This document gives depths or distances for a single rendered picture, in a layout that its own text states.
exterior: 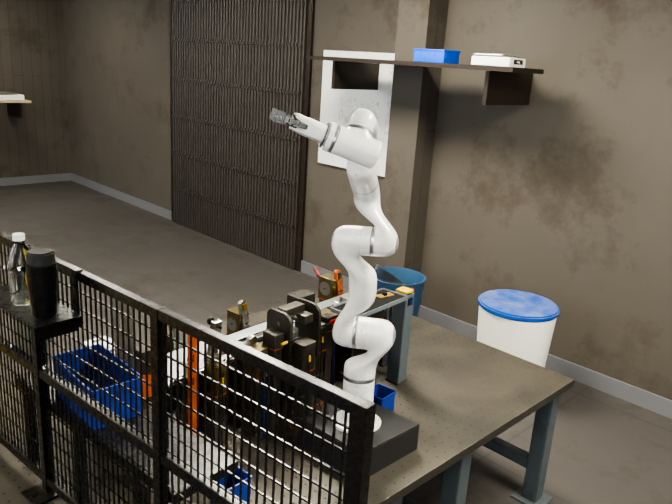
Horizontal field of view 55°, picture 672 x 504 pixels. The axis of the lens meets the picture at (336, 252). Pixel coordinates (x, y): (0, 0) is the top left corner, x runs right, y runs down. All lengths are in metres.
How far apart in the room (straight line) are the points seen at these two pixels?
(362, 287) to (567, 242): 2.87
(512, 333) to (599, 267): 0.87
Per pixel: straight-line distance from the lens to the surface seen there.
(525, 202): 5.04
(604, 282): 4.87
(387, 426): 2.56
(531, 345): 4.42
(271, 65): 6.86
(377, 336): 2.36
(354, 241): 2.17
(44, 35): 11.22
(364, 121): 1.87
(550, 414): 3.46
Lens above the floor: 2.13
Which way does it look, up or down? 16 degrees down
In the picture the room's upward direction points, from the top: 4 degrees clockwise
